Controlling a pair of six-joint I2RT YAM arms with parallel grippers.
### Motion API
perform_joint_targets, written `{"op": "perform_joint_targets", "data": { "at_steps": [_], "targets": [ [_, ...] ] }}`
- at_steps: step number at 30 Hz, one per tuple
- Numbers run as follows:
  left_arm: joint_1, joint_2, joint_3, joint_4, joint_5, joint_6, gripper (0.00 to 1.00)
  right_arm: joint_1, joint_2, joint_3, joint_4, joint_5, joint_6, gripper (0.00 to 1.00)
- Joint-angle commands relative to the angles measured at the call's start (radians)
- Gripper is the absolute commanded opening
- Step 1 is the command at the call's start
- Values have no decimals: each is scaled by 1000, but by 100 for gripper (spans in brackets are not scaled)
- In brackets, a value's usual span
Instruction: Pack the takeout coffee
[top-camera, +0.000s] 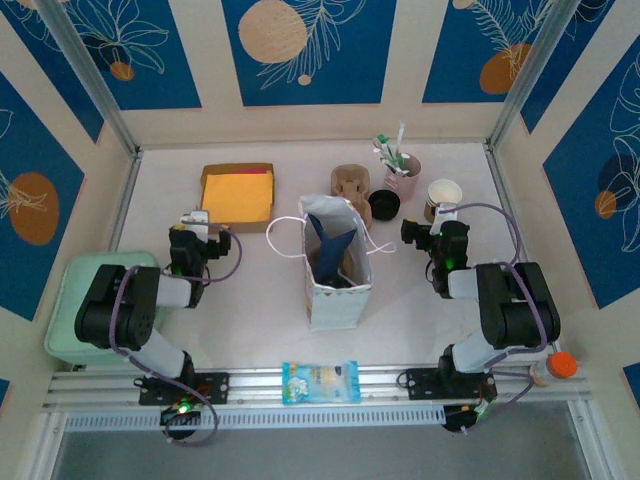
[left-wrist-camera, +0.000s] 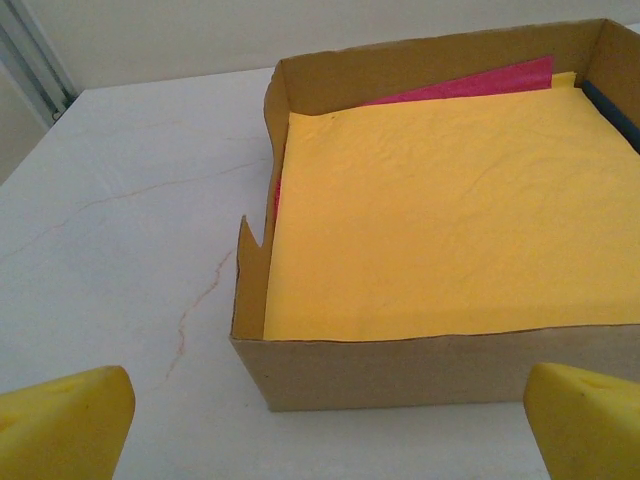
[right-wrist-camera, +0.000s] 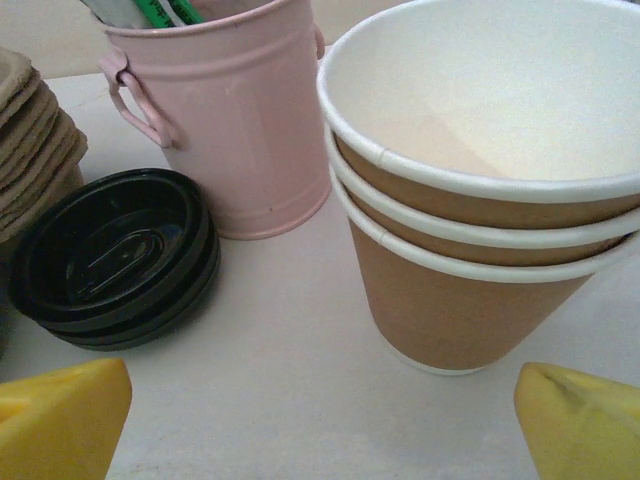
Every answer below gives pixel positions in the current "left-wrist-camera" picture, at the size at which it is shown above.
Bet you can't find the yellow napkin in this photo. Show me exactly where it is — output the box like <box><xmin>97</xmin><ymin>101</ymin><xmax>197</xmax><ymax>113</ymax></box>
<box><xmin>262</xmin><ymin>71</ymin><xmax>640</xmax><ymax>344</ymax></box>

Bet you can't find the red napkin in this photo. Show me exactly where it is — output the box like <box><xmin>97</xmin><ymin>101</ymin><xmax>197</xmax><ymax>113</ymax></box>
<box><xmin>272</xmin><ymin>54</ymin><xmax>556</xmax><ymax>224</ymax></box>

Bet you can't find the cardboard napkin box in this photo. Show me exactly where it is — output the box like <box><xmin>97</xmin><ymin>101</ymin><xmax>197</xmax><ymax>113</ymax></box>
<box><xmin>229</xmin><ymin>17</ymin><xmax>640</xmax><ymax>414</ymax></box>

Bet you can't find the dark blue napkin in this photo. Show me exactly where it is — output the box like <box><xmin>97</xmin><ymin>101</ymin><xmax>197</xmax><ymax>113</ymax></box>
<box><xmin>579</xmin><ymin>78</ymin><xmax>640</xmax><ymax>153</ymax></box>

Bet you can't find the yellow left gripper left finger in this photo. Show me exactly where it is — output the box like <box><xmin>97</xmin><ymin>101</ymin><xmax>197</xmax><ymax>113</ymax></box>
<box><xmin>0</xmin><ymin>365</ymin><xmax>137</xmax><ymax>480</ymax></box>

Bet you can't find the aluminium frame post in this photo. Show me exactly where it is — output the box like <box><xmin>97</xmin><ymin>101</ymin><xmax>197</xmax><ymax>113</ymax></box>
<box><xmin>0</xmin><ymin>0</ymin><xmax>80</xmax><ymax>121</ymax></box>

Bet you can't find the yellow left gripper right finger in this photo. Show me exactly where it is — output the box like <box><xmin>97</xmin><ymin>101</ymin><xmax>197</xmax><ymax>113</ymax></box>
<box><xmin>522</xmin><ymin>362</ymin><xmax>640</xmax><ymax>480</ymax></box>

